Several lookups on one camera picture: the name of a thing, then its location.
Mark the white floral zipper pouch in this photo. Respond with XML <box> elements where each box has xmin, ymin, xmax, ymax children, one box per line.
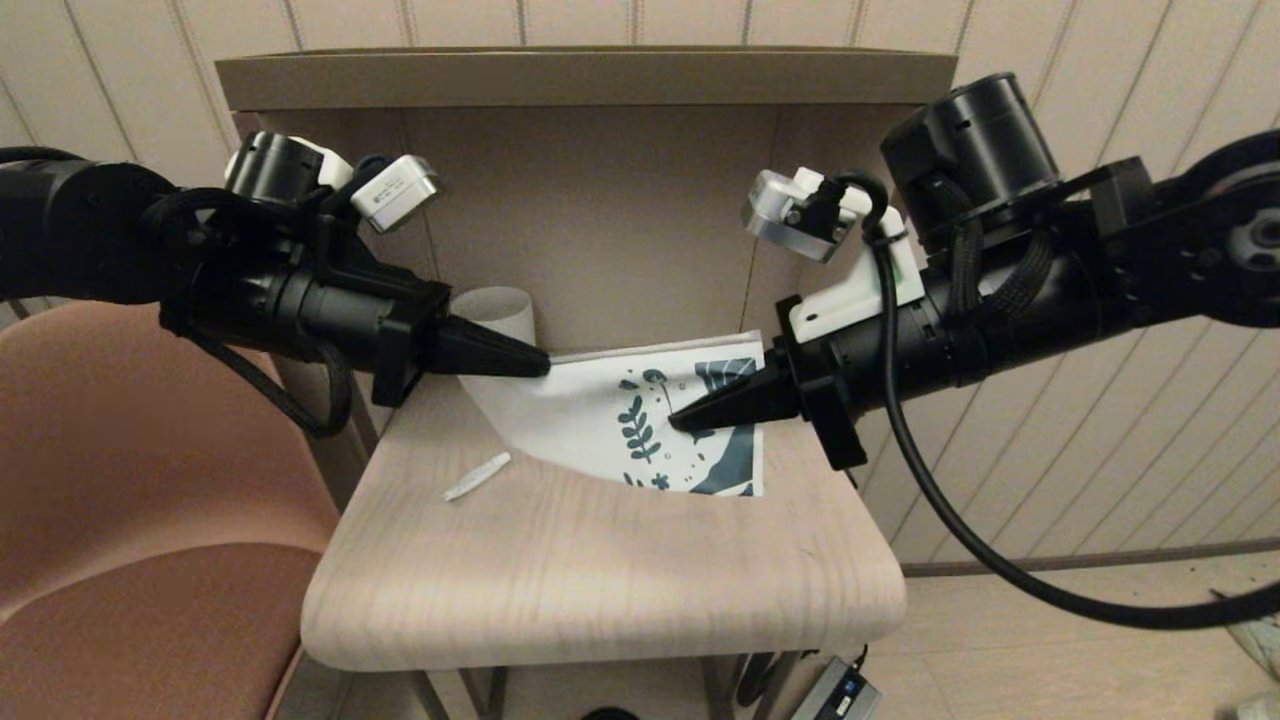
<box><xmin>468</xmin><ymin>330</ymin><xmax>766</xmax><ymax>498</ymax></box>

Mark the white ribbed ceramic mug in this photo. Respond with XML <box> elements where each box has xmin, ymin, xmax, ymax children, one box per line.
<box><xmin>452</xmin><ymin>287</ymin><xmax>537</xmax><ymax>351</ymax></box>

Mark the beige brown shelf hutch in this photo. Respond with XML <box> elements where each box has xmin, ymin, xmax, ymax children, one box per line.
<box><xmin>215</xmin><ymin>46</ymin><xmax>958</xmax><ymax>461</ymax></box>

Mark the brown upholstered chair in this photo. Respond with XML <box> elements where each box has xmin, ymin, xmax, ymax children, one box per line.
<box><xmin>0</xmin><ymin>295</ymin><xmax>346</xmax><ymax>720</ymax></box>

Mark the grey power adapter brick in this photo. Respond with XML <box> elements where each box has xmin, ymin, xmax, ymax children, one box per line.
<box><xmin>790</xmin><ymin>657</ymin><xmax>883</xmax><ymax>720</ymax></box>

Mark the crumpled grey patterned floor item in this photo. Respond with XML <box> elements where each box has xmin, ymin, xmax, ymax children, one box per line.
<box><xmin>1208</xmin><ymin>590</ymin><xmax>1280</xmax><ymax>686</ymax></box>

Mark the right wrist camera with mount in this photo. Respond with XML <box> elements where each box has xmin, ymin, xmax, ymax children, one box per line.
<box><xmin>742</xmin><ymin>168</ymin><xmax>926</xmax><ymax>336</ymax></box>

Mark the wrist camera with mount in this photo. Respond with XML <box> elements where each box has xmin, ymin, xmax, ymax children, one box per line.
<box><xmin>742</xmin><ymin>168</ymin><xmax>926</xmax><ymax>336</ymax></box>
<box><xmin>300</xmin><ymin>138</ymin><xmax>442</xmax><ymax>237</ymax></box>

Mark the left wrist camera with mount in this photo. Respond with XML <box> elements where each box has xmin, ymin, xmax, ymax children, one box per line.
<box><xmin>300</xmin><ymin>138</ymin><xmax>442</xmax><ymax>237</ymax></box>

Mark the dark table leg frame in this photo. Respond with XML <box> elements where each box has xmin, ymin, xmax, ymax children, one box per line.
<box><xmin>408</xmin><ymin>650</ymin><xmax>803</xmax><ymax>720</ymax></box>

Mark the black right camera cable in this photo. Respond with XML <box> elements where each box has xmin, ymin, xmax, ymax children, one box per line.
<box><xmin>835</xmin><ymin>172</ymin><xmax>1280</xmax><ymax>631</ymax></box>

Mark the brown wall baseboard strip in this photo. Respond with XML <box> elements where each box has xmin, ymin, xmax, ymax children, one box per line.
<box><xmin>898</xmin><ymin>540</ymin><xmax>1280</xmax><ymax>581</ymax></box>

